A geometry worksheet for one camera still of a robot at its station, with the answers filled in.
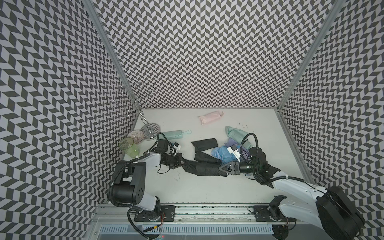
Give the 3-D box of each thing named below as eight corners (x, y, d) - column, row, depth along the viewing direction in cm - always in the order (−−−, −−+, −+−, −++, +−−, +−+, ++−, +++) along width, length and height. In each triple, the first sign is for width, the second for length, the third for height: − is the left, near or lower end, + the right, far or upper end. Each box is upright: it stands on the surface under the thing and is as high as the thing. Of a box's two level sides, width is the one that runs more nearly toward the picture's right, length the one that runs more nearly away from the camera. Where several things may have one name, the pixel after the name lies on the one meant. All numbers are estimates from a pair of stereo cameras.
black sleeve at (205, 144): (194, 152, 96) (194, 150, 94) (192, 143, 100) (191, 141, 98) (217, 147, 98) (218, 145, 96) (214, 139, 103) (214, 136, 101)
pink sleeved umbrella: (202, 125, 110) (202, 122, 107) (199, 119, 114) (199, 116, 111) (225, 118, 114) (226, 115, 111) (221, 112, 118) (221, 109, 116)
